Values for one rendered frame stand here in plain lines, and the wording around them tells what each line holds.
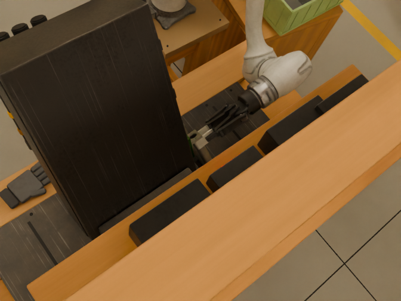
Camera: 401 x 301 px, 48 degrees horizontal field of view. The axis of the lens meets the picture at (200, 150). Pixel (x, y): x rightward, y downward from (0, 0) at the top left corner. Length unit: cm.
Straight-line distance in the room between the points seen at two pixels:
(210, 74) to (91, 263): 113
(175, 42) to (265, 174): 143
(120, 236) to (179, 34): 121
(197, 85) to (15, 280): 95
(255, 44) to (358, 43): 201
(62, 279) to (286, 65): 89
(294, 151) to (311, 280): 211
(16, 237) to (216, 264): 116
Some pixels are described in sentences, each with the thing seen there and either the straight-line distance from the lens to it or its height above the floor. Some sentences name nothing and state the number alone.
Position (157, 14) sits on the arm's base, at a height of 92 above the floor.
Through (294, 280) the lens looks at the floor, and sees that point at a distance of 261.
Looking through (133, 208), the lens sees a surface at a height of 124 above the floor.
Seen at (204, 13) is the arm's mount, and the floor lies 89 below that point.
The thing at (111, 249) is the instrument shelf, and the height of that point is 154.
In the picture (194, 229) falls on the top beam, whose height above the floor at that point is 194.
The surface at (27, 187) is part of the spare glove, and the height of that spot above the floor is 92.
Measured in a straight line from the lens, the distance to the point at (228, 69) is 188.
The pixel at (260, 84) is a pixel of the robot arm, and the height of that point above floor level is 129.
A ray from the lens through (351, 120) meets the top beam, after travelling 62.
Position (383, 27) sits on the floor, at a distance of 368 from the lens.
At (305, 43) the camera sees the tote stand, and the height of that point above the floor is 60.
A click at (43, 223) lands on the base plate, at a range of 159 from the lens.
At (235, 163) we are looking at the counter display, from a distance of 93.
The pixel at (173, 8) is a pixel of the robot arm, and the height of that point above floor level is 97.
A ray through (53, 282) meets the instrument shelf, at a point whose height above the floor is 154.
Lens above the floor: 242
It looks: 65 degrees down
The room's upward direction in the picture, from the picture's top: 22 degrees clockwise
